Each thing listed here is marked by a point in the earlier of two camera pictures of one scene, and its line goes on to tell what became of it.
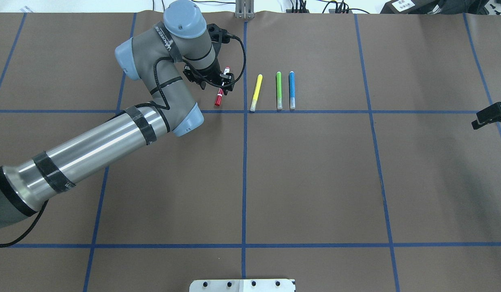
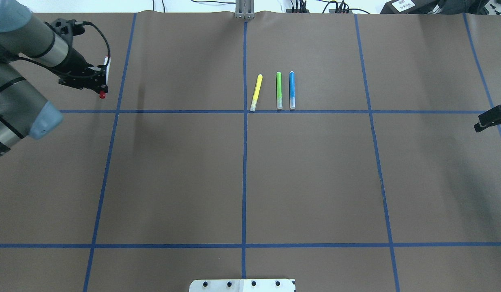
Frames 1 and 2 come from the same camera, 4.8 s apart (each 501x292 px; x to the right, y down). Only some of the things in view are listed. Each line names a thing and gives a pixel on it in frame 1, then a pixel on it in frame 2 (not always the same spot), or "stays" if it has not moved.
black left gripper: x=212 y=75 to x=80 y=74
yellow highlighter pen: x=254 y=101 stays
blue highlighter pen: x=292 y=90 stays
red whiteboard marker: x=220 y=93 to x=102 y=93
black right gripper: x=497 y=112 stays
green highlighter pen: x=279 y=92 stays
